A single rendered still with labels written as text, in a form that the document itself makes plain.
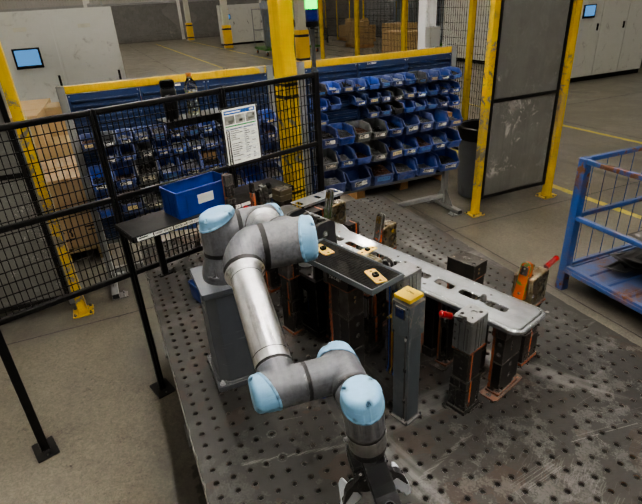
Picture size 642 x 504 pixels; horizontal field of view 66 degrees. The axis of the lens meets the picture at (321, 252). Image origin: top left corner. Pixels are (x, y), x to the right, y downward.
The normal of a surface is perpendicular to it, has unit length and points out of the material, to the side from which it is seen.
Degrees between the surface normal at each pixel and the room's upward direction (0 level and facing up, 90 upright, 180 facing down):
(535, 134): 91
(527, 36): 91
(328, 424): 0
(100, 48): 90
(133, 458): 0
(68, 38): 90
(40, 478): 0
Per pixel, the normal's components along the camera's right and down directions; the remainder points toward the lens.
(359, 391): -0.12, -0.81
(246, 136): 0.66, 0.31
